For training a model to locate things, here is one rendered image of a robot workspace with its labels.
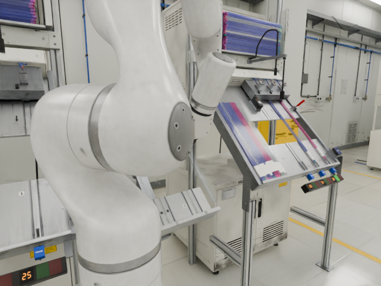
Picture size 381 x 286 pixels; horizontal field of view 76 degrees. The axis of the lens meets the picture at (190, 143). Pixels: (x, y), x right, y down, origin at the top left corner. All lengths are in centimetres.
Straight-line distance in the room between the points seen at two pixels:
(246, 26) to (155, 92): 147
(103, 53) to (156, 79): 253
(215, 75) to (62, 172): 44
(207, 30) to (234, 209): 117
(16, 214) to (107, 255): 55
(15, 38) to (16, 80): 20
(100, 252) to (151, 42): 26
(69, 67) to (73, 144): 242
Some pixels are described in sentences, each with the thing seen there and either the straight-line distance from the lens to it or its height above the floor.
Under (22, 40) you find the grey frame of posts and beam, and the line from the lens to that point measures 123.
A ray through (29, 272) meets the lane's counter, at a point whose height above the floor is 66.
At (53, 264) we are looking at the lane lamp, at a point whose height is 66.
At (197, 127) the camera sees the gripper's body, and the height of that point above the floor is 102.
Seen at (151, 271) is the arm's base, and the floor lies 87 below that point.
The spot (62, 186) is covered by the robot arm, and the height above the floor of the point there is 99.
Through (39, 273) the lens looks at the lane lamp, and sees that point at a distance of 82.
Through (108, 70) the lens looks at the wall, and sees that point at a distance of 279.
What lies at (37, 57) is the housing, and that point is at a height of 126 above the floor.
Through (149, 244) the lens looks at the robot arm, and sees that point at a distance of 36.
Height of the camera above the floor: 110
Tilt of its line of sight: 10 degrees down
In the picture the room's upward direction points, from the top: straight up
